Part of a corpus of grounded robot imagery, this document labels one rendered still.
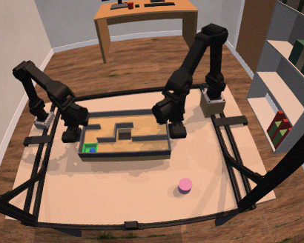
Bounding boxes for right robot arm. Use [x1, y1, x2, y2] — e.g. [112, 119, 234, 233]
[152, 23, 228, 125]

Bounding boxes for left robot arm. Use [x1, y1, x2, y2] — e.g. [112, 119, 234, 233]
[13, 60, 90, 127]

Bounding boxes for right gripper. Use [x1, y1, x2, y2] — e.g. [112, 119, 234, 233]
[168, 108, 187, 139]

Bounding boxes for pink cylinder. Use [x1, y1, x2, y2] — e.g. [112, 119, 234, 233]
[178, 178, 192, 194]

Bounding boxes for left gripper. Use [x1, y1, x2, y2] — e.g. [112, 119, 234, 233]
[61, 116, 79, 143]

